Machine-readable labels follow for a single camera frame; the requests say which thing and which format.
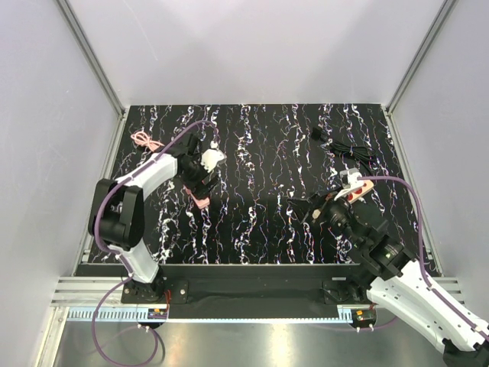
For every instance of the pink cube socket adapter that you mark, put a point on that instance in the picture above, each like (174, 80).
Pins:
(200, 199)

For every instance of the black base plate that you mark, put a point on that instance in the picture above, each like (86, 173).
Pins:
(288, 290)

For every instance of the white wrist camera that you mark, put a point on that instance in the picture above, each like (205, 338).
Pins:
(351, 182)
(212, 157)

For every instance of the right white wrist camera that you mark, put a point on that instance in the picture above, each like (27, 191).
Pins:
(351, 182)

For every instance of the white slotted cable duct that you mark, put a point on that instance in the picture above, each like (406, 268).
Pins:
(178, 315)

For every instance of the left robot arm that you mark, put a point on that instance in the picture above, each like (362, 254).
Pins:
(117, 214)

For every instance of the white red power strip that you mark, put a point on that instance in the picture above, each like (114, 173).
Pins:
(364, 187)

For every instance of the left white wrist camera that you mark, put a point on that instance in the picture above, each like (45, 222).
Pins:
(212, 157)

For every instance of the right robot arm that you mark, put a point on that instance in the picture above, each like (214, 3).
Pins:
(392, 277)

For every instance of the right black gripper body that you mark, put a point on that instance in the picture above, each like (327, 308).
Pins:
(334, 211)

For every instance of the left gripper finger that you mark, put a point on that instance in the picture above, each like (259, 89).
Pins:
(196, 190)
(206, 188)

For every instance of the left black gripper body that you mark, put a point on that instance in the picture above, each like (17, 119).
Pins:
(195, 173)

